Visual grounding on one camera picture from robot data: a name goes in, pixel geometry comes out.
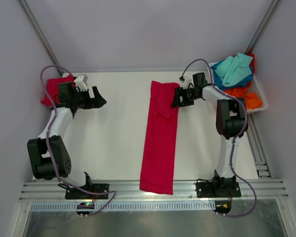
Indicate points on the blue t shirt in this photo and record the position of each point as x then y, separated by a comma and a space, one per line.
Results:
243, 83

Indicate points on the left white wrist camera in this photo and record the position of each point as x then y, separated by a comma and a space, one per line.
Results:
81, 82

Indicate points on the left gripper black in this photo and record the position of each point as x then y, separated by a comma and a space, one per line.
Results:
96, 102

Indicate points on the slotted white cable duct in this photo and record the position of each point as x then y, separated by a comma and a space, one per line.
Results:
128, 206

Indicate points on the left black connector board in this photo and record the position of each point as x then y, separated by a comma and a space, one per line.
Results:
83, 209

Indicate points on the magenta t shirt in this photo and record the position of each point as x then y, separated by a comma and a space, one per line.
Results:
157, 172

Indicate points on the left aluminium corner post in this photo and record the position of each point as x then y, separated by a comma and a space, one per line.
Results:
38, 31

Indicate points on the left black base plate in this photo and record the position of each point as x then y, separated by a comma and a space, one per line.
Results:
73, 193

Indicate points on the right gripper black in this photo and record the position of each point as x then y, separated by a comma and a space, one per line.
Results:
179, 93

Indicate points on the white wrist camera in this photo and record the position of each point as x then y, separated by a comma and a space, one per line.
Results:
81, 82
186, 81

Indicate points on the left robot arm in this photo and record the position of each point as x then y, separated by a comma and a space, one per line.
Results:
48, 154

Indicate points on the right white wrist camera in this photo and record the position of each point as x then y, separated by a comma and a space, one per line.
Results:
186, 81

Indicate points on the right black connector board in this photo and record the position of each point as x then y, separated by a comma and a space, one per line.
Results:
222, 208

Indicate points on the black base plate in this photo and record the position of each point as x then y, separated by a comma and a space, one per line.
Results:
73, 193
217, 189

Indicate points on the red t shirt in basket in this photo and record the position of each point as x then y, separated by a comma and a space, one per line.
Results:
252, 64

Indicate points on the orange t shirt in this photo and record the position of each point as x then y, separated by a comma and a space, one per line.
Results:
252, 100

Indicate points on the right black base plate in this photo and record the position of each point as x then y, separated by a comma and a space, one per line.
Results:
217, 189

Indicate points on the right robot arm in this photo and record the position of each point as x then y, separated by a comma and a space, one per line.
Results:
231, 124

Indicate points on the white plastic basket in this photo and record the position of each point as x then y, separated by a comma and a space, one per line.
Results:
249, 89

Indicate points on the folded red t shirt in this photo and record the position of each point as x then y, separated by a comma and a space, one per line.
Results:
52, 86

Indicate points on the black connector board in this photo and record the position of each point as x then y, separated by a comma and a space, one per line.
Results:
222, 208
83, 209

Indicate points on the turquoise t shirt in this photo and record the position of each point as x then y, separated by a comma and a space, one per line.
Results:
233, 69

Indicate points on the right aluminium corner post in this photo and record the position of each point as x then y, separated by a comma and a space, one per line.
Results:
266, 19

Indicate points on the aluminium front rail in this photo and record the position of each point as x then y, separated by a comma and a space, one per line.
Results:
182, 190

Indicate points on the aluminium corner post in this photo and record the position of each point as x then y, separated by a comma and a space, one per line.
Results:
38, 31
266, 19

